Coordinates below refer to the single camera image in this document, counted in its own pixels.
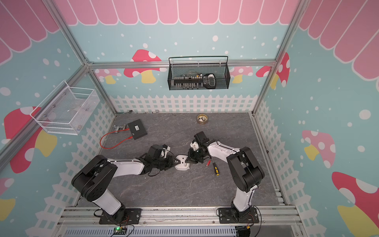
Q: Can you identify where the black connector strip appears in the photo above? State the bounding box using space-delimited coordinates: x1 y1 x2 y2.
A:
170 77 204 89

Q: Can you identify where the black network switch box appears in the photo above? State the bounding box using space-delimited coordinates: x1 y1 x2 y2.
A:
127 119 148 140

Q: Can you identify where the metal bracket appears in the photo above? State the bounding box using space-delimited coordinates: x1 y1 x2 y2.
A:
114 124 126 132

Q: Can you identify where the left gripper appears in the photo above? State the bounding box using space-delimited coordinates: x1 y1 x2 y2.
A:
153 155 181 170

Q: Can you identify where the red cable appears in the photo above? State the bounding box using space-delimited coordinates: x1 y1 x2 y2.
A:
99 128 133 150

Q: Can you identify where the aluminium rail frame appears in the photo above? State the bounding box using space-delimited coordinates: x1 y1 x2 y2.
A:
51 205 307 237

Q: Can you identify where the black yellow screwdriver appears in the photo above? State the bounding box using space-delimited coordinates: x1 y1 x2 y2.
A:
211 158 220 176

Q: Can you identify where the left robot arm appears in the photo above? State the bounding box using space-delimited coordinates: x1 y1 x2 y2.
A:
71 149 181 223

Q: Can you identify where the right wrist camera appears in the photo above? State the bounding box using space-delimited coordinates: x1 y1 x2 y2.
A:
190 131 210 151

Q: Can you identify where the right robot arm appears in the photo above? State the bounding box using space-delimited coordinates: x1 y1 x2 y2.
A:
186 141 265 221

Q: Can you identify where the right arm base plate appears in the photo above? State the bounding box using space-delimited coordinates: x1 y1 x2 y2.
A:
216 207 260 224

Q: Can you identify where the black wire basket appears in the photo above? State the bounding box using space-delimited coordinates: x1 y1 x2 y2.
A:
167 56 231 90

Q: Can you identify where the green lit circuit board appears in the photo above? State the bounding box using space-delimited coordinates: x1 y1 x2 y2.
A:
112 226 128 236

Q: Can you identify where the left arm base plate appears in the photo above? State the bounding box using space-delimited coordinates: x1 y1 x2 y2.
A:
99 207 142 226

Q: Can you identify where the brown tape roll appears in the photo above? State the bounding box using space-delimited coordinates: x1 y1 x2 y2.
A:
196 114 209 124

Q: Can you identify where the white alarm clock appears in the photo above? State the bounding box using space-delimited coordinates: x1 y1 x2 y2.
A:
175 155 190 171

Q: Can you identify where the white wire basket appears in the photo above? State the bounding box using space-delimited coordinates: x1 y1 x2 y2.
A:
30 81 100 135

